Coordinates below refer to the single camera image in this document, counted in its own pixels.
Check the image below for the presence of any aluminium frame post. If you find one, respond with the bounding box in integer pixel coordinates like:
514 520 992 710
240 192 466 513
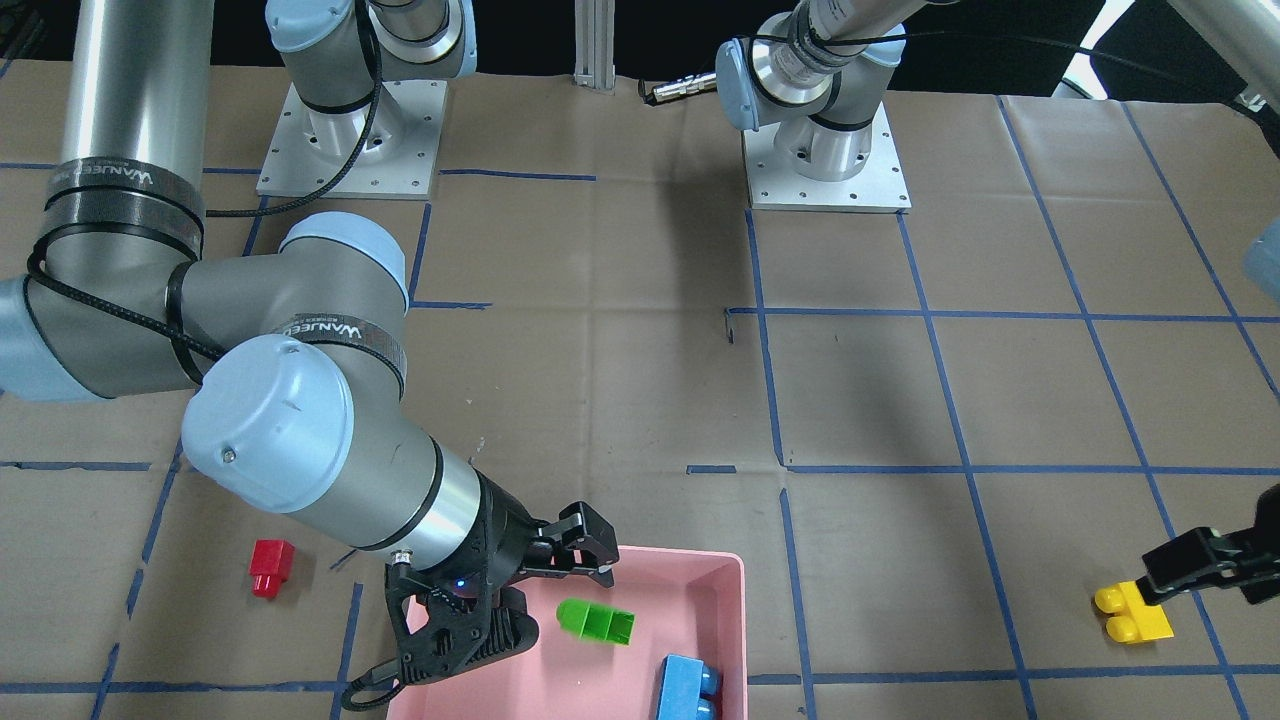
571 0 616 95

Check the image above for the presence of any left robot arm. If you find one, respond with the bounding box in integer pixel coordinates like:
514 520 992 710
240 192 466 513
714 1 1279 606

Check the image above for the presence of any blue toy block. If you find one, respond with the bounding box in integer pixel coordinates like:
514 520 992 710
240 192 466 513
654 653 722 720

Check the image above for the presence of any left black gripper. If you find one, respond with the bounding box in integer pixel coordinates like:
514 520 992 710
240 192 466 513
1140 484 1279 606

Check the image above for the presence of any black braided cable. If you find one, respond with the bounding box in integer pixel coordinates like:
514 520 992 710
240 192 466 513
205 0 387 219

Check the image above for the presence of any green toy block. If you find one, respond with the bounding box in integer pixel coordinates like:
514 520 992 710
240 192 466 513
556 598 635 646

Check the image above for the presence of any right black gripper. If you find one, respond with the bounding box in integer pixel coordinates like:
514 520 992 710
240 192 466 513
385 477 620 700

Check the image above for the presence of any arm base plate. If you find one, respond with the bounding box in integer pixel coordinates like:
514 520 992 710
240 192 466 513
256 79 449 200
741 105 913 214

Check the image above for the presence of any metal cable connector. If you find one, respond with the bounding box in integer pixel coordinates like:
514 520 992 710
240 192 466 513
637 70 717 108

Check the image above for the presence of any pink plastic box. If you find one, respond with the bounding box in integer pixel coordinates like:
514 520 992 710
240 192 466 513
387 546 748 719

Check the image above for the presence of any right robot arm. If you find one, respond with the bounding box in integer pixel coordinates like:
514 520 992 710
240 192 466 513
3 1 620 712

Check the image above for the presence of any red toy block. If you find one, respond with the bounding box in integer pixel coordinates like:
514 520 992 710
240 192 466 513
248 538 294 600

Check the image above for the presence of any yellow toy block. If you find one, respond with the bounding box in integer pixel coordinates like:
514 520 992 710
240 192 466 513
1092 582 1175 644

